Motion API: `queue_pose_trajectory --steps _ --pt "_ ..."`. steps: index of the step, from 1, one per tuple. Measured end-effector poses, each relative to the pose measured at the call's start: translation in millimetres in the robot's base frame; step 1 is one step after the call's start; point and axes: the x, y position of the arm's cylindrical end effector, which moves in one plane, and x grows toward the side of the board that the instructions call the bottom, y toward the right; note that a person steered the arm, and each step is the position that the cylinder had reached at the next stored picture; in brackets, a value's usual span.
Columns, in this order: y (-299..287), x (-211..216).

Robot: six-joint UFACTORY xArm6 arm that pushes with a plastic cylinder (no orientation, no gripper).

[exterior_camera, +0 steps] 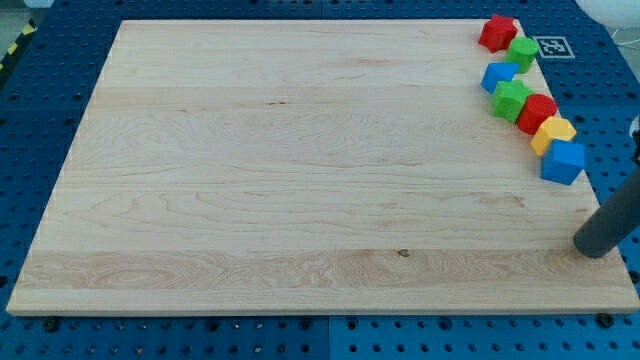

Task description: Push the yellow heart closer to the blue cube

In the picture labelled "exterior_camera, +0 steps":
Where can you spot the blue cube block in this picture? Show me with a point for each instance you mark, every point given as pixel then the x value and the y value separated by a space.
pixel 563 162

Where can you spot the light wooden board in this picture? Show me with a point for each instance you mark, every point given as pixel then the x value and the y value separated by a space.
pixel 243 168

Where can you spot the blue triangle block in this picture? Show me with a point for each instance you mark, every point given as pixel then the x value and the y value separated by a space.
pixel 496 72

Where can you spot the green star block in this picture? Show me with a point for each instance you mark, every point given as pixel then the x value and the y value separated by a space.
pixel 509 98

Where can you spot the red cylinder block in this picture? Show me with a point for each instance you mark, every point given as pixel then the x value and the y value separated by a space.
pixel 537 108

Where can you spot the red star block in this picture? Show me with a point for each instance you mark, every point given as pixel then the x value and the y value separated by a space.
pixel 497 33

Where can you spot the green cylinder block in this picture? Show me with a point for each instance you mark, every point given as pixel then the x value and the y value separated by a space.
pixel 522 51

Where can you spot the black white fiducial marker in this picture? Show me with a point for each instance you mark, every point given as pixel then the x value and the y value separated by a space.
pixel 554 47

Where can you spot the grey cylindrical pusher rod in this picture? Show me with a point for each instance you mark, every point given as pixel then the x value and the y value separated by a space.
pixel 612 222

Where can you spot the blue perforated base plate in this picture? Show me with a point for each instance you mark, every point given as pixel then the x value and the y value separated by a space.
pixel 47 91

